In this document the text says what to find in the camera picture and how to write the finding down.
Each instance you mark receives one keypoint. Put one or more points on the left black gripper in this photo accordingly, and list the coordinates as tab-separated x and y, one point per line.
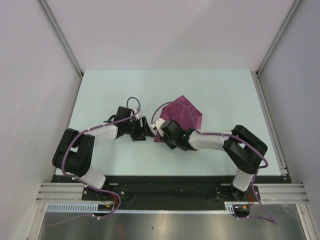
145	129

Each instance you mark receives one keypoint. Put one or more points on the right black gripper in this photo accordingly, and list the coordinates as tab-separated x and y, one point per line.
172	146

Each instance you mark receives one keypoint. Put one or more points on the purple cloth napkin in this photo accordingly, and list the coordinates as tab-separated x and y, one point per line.
180	110

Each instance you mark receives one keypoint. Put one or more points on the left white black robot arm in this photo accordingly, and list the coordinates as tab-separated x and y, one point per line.
75	150

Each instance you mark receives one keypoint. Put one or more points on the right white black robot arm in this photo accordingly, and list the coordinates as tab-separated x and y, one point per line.
245	150

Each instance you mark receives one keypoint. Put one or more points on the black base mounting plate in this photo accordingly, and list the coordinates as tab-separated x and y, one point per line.
175	204

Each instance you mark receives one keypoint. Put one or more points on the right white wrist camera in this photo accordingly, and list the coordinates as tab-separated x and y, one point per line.
157	126

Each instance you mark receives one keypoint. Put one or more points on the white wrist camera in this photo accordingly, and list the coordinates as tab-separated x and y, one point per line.
157	126
136	112

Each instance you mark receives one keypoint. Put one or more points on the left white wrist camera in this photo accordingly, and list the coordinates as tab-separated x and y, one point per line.
136	112

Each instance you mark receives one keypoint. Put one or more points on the aluminium rail frame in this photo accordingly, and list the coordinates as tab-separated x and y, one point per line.
279	193

